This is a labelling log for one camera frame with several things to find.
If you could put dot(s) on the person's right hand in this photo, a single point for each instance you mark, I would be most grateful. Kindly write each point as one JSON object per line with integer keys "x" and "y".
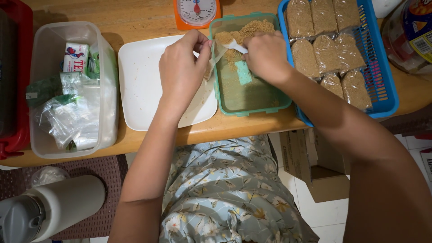
{"x": 270, "y": 55}

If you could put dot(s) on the person's left hand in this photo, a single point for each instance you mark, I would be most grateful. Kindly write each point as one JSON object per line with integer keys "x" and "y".
{"x": 180, "y": 72}

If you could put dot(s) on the white plastic spoon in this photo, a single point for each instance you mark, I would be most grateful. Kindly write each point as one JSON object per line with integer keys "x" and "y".
{"x": 234, "y": 45}

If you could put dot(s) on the small clear plastic bag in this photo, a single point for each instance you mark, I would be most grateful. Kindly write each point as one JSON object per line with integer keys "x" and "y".
{"x": 216, "y": 55}

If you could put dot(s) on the green paper label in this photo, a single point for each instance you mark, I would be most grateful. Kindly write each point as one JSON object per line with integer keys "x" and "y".
{"x": 243, "y": 72}

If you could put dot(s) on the heap of brown sugar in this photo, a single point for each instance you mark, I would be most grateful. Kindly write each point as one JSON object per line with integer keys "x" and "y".
{"x": 251, "y": 28}

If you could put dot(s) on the white square plate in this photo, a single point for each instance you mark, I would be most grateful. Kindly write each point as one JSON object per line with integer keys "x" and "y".
{"x": 141, "y": 81}

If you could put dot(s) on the green-rimmed plastic container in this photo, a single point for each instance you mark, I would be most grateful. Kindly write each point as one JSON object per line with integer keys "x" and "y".
{"x": 249, "y": 98}

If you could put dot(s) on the pile of brown sugar packets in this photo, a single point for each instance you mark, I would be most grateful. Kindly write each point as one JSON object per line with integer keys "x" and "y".
{"x": 324, "y": 50}

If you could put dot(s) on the orange kitchen scale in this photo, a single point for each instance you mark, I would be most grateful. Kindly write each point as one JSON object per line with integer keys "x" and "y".
{"x": 196, "y": 11}

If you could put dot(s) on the white packet with rooster print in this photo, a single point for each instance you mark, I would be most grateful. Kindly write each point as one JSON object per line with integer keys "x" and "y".
{"x": 75, "y": 57}

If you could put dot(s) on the blue plastic basket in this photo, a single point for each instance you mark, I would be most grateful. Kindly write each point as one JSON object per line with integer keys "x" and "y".
{"x": 381, "y": 84}

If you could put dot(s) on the heap of clear plastic bags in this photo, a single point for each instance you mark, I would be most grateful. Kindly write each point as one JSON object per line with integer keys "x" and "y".
{"x": 72, "y": 114}

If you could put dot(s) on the brown woven plastic stool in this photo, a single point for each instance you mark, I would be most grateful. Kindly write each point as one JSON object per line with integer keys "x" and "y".
{"x": 109, "y": 172}

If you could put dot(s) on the white rounded container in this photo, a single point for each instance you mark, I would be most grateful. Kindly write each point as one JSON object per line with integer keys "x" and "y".
{"x": 384, "y": 7}

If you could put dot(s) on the floral blue dress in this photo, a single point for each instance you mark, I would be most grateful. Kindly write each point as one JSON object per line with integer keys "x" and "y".
{"x": 222, "y": 192}

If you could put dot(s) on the clear plastic tub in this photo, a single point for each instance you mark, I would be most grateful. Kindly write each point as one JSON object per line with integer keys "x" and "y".
{"x": 50, "y": 37}

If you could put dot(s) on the brown cardboard box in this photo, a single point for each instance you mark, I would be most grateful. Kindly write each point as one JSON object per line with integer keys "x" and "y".
{"x": 324, "y": 182}

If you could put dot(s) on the green bundle of plastic bags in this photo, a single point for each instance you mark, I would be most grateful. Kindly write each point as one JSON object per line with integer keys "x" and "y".
{"x": 44, "y": 89}

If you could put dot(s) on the clear jar with printed label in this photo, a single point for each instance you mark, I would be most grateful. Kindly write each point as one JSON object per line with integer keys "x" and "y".
{"x": 410, "y": 37}

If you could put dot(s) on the dark brown woven chair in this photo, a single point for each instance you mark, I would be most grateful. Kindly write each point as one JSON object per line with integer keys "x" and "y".
{"x": 410, "y": 121}

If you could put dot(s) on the crumpled clear plastic wrap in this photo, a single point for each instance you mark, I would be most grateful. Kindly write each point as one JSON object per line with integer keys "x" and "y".
{"x": 49, "y": 175}

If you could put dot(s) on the red plastic container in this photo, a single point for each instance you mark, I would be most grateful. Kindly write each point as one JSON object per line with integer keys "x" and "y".
{"x": 13, "y": 67}

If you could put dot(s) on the white insulated bottle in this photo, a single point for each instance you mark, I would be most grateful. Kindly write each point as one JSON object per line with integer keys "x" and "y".
{"x": 57, "y": 206}

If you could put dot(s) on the white printed carton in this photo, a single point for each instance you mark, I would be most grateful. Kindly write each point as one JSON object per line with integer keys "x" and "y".
{"x": 427, "y": 163}

